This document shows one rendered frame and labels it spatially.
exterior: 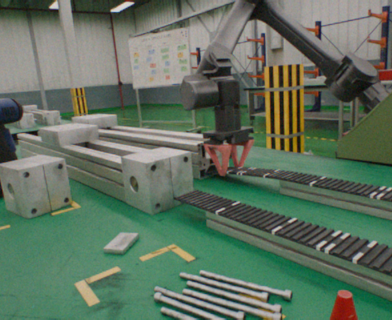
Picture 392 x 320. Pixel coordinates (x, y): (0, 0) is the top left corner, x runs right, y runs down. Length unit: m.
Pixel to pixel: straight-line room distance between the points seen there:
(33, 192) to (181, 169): 0.28
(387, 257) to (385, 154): 0.52
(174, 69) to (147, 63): 0.69
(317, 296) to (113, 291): 0.22
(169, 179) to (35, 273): 0.26
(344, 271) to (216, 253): 0.16
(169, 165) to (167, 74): 6.03
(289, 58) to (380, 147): 3.16
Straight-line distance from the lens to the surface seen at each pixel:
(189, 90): 0.67
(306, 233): 0.43
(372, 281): 0.40
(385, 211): 0.57
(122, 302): 0.39
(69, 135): 0.94
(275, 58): 4.19
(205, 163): 0.77
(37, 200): 0.69
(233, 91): 0.71
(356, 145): 0.91
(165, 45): 6.62
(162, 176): 0.59
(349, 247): 0.41
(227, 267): 0.43
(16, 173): 0.68
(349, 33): 9.28
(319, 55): 1.05
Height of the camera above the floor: 1.00
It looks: 13 degrees down
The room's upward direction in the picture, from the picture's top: 5 degrees counter-clockwise
